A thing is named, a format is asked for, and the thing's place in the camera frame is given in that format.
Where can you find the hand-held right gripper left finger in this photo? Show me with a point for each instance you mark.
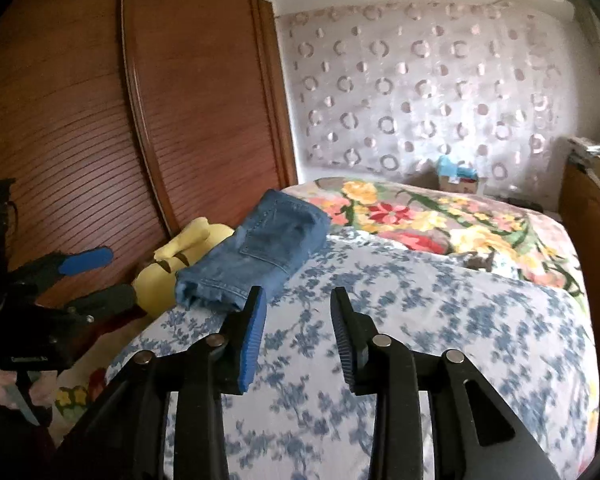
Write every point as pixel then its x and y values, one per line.
pixel 252 345

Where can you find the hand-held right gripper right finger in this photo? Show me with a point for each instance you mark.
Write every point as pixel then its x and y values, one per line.
pixel 345 350

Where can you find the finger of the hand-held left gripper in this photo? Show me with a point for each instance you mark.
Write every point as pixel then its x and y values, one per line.
pixel 105 300
pixel 85 260

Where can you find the blue denim pants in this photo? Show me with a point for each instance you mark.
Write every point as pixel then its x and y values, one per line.
pixel 260 250

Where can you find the blue floral bedsheet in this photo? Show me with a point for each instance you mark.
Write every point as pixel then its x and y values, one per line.
pixel 430 320

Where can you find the yellow plush toy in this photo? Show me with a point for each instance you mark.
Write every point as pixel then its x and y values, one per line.
pixel 200 240

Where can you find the colourful floral blanket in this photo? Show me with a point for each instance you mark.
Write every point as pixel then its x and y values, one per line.
pixel 430 220

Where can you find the wooden wardrobe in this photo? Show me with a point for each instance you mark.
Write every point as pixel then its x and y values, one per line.
pixel 180 110

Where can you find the cardboard box with blue packets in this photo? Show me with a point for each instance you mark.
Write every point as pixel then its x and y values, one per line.
pixel 455 182

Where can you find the circle patterned curtain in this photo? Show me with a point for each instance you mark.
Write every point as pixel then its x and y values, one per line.
pixel 430 85

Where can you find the wooden cabinet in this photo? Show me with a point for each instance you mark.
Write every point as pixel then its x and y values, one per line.
pixel 595 220

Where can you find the stack of papers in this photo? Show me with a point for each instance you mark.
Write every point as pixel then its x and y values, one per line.
pixel 587 147

